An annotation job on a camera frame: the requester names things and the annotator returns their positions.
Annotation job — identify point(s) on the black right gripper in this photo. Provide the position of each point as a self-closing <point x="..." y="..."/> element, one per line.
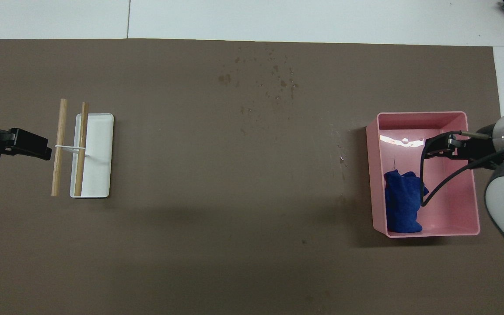
<point x="479" y="148"/>

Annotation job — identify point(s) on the long wooden rod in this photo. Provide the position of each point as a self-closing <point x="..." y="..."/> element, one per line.
<point x="61" y="127"/>

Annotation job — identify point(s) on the large brown table mat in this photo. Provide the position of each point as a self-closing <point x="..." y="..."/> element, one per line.
<point x="217" y="227"/>

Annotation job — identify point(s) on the blue towel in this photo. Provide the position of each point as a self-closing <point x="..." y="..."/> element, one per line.
<point x="403" y="205"/>

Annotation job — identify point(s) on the pink plastic bin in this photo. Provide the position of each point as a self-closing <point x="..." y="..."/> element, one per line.
<point x="449" y="205"/>

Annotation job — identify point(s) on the white rack tray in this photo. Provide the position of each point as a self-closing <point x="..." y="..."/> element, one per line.
<point x="99" y="162"/>

